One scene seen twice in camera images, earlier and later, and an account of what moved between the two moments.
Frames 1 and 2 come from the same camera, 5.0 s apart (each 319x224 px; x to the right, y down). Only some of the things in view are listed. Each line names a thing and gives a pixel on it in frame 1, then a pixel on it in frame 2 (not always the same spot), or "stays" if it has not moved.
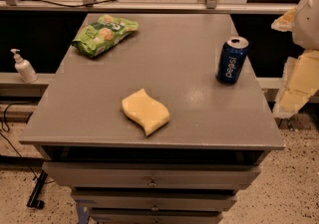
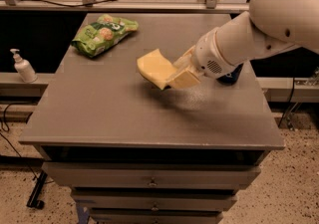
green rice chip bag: (95, 37) stays
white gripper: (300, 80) to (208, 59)
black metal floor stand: (33, 199) stays
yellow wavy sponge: (146, 111) to (156, 69)
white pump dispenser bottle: (24, 68) stays
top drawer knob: (153, 183) stays
